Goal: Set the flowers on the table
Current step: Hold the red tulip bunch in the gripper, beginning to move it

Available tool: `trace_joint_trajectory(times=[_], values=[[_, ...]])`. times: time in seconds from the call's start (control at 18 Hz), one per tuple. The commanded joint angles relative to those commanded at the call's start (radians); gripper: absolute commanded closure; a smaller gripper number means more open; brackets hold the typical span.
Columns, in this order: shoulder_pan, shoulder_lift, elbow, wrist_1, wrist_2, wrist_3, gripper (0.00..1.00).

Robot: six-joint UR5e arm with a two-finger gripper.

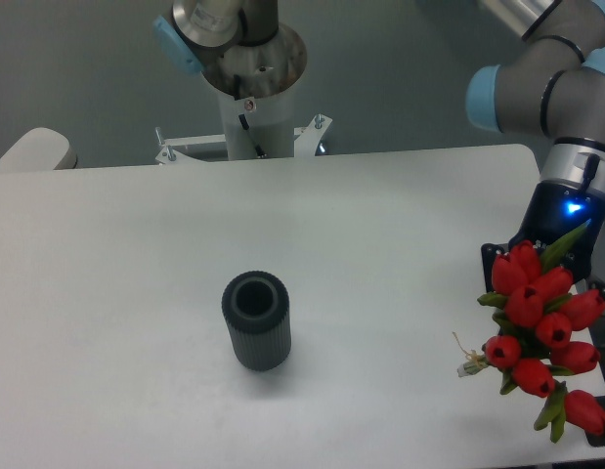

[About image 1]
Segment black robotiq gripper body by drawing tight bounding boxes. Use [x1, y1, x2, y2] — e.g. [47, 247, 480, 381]
[508, 182, 605, 281]

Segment red tulip bouquet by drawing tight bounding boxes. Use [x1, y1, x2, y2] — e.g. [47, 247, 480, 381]
[457, 223, 605, 443]

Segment silver grey robot arm right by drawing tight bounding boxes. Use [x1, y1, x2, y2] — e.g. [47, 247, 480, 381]
[459, 1, 605, 447]

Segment dark grey ribbed vase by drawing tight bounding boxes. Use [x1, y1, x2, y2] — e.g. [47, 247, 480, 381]
[221, 271, 291, 371]

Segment beige chair backrest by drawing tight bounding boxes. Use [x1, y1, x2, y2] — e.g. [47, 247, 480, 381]
[0, 127, 78, 174]

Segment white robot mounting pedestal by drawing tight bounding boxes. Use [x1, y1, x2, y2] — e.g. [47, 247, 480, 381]
[154, 98, 333, 165]

